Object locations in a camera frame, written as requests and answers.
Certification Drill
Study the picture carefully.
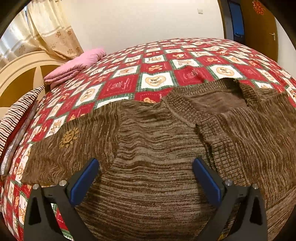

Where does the folded pink blanket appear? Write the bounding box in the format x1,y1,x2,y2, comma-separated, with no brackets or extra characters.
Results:
44,48,106,89

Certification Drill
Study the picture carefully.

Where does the red door ornament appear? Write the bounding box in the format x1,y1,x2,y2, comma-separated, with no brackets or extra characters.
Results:
252,0,265,16

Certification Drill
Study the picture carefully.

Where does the red patchwork bear bedspread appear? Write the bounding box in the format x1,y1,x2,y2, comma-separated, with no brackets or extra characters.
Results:
1,38,295,240

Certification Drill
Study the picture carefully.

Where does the brown wooden door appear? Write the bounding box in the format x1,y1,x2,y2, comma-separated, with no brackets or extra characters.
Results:
240,0,278,61

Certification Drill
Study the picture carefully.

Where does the beige patterned curtain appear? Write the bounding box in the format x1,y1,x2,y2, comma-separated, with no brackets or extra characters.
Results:
1,1,83,68

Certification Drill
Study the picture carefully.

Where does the cream wooden headboard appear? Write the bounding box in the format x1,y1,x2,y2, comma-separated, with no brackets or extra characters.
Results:
1,51,67,118

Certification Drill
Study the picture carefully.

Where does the brown knitted sweater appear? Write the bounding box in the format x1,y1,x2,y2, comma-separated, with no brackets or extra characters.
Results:
21,78,295,240

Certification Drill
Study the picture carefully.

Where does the striped pillow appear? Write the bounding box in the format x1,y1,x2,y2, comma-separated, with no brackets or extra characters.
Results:
1,85,45,155

